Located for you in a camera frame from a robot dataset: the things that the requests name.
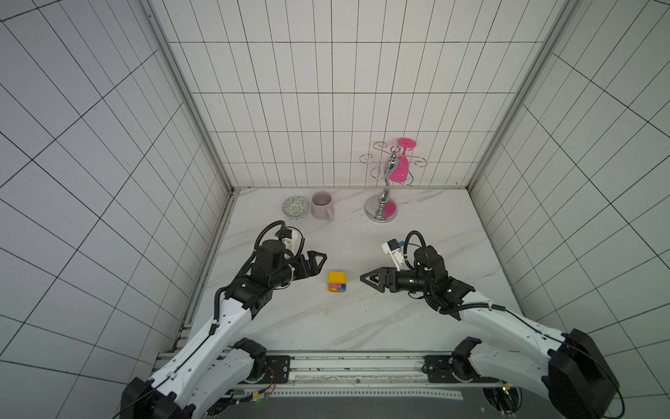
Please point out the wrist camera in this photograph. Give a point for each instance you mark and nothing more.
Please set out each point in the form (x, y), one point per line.
(394, 249)
(293, 240)

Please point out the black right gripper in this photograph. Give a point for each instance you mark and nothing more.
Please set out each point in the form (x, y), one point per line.
(390, 280)

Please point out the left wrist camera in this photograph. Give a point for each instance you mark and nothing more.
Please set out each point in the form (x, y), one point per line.
(293, 240)

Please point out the green patterned small bowl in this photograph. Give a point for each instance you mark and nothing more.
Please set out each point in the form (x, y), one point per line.
(296, 207)

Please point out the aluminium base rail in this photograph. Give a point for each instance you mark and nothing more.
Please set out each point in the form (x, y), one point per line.
(363, 374)

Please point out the chrome cup holder stand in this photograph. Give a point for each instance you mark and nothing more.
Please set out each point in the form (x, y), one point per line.
(382, 208)

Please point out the pink plastic goblet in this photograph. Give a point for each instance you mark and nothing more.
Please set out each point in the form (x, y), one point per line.
(401, 172)

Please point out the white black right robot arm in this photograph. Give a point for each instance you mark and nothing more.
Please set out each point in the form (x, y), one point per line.
(567, 369)

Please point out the yellow curved lego brick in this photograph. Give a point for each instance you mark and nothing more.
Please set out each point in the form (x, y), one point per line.
(337, 278)

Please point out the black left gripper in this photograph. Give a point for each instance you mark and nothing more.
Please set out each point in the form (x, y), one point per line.
(314, 269)

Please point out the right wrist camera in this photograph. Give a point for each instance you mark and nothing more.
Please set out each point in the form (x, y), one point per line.
(394, 249)

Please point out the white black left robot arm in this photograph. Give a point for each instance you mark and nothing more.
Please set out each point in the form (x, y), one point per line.
(218, 357)

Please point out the pale pink ribbed mug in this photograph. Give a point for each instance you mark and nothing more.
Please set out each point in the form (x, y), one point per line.
(323, 206)

